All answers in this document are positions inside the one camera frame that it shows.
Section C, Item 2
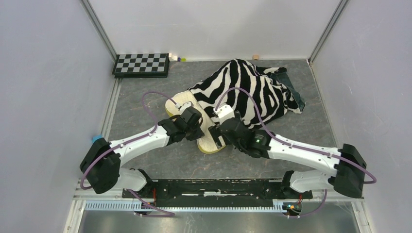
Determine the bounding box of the light blue cable comb strip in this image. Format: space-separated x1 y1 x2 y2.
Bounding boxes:
85 200 286 213

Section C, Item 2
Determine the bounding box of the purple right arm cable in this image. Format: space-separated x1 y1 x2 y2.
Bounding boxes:
214 87 377 219

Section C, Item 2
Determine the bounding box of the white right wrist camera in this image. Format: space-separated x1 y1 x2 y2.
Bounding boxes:
213 104 235 124

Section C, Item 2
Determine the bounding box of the small cream toy block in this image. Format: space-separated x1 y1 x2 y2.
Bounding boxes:
168 53 187 62

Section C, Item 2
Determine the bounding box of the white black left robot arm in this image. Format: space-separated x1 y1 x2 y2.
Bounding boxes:
79 106 204 198

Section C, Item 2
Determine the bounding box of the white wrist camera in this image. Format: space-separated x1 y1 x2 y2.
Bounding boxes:
175 101 193 112
213 104 235 124

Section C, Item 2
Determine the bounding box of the black white checkerboard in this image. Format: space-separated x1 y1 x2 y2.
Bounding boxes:
112 53 170 78

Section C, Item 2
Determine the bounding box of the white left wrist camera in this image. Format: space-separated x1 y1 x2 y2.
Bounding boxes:
175 101 193 112

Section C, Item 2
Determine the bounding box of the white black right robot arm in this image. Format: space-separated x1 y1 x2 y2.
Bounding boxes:
208 118 367 199

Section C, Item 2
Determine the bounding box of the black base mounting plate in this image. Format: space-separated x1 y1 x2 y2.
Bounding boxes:
137 178 313 207

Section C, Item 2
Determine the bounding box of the blue clip on wall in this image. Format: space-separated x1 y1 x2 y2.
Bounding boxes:
92 134 103 143

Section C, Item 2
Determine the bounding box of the white pillow with yellow edge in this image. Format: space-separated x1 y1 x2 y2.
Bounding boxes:
165 90 227 155

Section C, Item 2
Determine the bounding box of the zebra striped pillowcase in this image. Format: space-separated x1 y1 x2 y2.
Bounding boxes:
189 59 305 129

